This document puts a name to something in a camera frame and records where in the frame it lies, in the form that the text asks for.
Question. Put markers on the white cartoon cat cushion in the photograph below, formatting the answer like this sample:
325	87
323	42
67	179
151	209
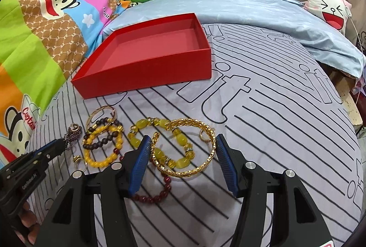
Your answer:
334	12

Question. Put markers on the wide gold filigree bangle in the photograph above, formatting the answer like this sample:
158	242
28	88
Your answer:
198	143

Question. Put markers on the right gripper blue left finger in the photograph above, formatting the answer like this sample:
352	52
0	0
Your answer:
137	163

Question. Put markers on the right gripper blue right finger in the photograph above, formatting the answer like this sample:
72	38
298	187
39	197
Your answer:
227	166

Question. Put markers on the red shallow cardboard box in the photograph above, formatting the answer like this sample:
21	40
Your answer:
161	51

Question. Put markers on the person's left hand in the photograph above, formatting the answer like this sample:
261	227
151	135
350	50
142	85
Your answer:
29	220

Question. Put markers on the thin gold bangle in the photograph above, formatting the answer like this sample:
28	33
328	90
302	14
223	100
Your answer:
98	110

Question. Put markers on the colourful cartoon monkey quilt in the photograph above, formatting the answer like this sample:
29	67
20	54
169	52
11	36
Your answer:
42	43

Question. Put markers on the light blue pillow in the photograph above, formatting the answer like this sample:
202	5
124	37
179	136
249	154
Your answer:
323	42

